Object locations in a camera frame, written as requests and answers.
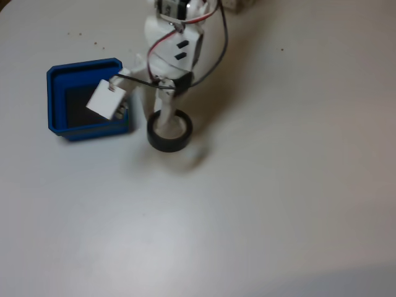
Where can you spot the black tape roll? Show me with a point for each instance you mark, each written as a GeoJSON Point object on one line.
{"type": "Point", "coordinates": [168, 145]}

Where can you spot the blue plastic box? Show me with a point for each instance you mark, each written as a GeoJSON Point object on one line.
{"type": "Point", "coordinates": [55, 99]}

